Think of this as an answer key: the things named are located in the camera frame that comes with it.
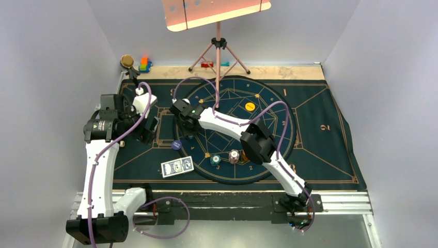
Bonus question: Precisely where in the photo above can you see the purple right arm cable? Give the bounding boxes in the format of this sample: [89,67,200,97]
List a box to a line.
[173,76,317,233]

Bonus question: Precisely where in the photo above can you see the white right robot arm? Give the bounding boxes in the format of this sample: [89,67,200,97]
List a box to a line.
[170,99,313,211]

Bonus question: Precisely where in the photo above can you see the red teal toy blocks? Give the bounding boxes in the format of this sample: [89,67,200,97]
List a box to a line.
[200,60,230,68]

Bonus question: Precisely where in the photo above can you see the orange poker chip stack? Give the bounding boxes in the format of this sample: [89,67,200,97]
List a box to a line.
[241,151,248,162]

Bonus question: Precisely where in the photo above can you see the pink music stand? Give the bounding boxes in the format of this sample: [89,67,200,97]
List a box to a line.
[162,0,272,90]

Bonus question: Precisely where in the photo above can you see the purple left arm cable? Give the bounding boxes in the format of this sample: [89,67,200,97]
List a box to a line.
[87,81,152,248]

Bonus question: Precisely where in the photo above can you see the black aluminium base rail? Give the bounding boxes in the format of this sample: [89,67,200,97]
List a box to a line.
[92,188,373,225]

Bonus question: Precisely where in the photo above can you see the purple small blind button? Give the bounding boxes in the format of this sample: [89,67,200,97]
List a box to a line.
[171,140,182,150]

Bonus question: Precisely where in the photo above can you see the round dark poker mat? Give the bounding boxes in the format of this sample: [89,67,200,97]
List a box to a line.
[174,76,296,185]

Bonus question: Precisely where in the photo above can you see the colourful toy brick train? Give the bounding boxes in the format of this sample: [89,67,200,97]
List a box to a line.
[138,57,152,73]

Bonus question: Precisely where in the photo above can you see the round brass bell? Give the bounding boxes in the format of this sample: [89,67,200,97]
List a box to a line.
[120,54,140,87]

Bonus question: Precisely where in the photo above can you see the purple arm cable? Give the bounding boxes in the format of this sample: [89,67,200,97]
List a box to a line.
[173,76,317,233]
[87,81,152,248]

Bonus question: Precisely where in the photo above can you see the dark green poker mat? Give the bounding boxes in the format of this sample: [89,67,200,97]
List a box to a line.
[113,79,366,191]

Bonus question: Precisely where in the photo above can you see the yellow big blind button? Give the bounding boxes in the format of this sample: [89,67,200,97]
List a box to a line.
[245,102,256,112]

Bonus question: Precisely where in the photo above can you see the green poker chip stack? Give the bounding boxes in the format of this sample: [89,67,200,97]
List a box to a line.
[210,154,221,167]

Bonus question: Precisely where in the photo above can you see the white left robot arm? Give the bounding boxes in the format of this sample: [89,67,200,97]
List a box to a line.
[66,93,160,246]

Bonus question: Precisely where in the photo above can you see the blue playing card box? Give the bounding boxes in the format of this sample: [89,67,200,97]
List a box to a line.
[161,156,194,178]

